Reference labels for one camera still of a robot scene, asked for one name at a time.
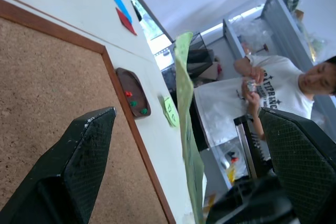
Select black mesh desk organizer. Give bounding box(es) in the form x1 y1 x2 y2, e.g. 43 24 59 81
187 31 215 78

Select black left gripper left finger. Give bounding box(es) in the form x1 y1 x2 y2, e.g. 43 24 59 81
0 106 117 224

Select blue sticky note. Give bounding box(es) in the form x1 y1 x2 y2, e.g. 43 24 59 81
112 0 133 24

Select clear plastic bag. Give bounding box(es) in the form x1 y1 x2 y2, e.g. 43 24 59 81
193 76 254 147

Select cork board with wooden frame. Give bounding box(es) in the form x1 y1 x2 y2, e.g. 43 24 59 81
0 0 176 224

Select small green sticky note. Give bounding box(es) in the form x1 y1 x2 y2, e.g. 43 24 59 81
157 94 180 130

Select grey metal shelf rack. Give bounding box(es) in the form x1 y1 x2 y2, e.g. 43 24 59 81
223 0 336 141

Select clear plastic box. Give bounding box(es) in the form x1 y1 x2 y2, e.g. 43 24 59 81
146 34 176 78

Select red sticky note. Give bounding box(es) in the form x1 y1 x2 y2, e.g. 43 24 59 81
115 7 138 36

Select dark brown oval tray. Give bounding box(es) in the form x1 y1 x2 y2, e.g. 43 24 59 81
114 67 152 120

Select large light green dotted sheet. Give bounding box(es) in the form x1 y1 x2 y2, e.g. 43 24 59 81
174 31 206 224

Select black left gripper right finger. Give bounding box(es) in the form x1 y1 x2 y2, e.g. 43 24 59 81
258 107 336 224

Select person in white t-shirt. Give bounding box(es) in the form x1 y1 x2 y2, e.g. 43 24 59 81
233 55 336 141

